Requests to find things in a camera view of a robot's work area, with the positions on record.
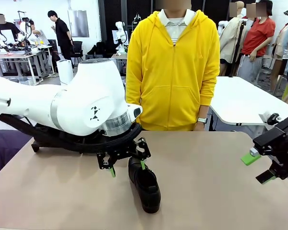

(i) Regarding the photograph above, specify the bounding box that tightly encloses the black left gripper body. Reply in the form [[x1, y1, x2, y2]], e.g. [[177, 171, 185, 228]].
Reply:
[[105, 141, 138, 161]]

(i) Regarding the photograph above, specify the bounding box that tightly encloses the black pointed leather shoe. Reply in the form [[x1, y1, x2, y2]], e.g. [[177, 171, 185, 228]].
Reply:
[[128, 157, 162, 214]]

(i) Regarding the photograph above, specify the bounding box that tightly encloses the person right forearm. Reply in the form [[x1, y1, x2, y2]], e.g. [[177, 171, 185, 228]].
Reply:
[[125, 71, 143, 107]]

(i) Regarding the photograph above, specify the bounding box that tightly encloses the person left forearm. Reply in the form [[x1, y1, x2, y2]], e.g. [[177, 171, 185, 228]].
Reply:
[[198, 71, 218, 118]]

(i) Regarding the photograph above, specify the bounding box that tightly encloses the black shoe stand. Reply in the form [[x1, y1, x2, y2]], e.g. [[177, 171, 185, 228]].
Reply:
[[30, 140, 84, 156]]

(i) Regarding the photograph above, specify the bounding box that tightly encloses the white side table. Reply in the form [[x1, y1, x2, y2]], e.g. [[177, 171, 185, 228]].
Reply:
[[210, 76, 288, 127]]

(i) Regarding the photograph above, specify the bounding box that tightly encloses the person in yellow hoodie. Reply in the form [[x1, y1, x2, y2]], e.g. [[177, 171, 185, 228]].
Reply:
[[125, 9, 221, 132]]

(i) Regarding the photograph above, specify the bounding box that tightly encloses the white air purifier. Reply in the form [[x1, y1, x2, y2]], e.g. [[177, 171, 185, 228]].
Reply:
[[56, 59, 74, 86]]

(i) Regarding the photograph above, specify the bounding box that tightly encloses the black tripod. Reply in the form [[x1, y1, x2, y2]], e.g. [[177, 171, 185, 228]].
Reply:
[[230, 20, 247, 78]]

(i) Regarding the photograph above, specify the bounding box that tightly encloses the black bag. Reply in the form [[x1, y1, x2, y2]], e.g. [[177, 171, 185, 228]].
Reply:
[[87, 42, 107, 56]]

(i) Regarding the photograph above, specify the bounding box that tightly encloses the purple fabric seat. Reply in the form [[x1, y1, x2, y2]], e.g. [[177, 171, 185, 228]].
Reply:
[[0, 129, 33, 175]]

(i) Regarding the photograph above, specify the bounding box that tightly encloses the black office chair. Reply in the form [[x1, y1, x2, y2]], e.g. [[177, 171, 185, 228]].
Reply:
[[71, 41, 84, 62]]

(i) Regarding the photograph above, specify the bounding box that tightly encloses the person in black clothes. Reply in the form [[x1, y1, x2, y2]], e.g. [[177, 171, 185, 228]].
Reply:
[[47, 10, 75, 69]]

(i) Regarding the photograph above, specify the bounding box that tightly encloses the white striped polo shirt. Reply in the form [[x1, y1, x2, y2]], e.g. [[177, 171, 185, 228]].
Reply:
[[157, 9, 195, 46]]

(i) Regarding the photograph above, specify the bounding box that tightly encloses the person in white shirt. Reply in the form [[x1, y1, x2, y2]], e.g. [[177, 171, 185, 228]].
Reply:
[[28, 20, 50, 46]]

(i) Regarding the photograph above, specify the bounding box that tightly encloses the blurred person head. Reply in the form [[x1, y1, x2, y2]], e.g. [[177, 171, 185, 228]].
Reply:
[[156, 0, 192, 12]]

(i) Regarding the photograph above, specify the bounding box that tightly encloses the person in black shirt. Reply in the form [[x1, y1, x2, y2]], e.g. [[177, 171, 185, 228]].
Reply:
[[0, 14, 21, 48]]

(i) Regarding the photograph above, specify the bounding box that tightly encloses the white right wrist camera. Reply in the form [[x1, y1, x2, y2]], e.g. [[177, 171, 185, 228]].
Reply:
[[258, 111, 282, 126]]

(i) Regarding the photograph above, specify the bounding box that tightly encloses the black left arm hose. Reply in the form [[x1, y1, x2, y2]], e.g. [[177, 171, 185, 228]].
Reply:
[[0, 114, 143, 154]]

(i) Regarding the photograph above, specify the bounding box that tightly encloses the silver wall panel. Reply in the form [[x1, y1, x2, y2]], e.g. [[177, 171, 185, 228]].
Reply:
[[67, 10, 90, 38]]

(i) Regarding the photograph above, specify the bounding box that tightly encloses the grey frame workbench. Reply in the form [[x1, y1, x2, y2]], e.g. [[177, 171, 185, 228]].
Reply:
[[0, 45, 55, 86]]

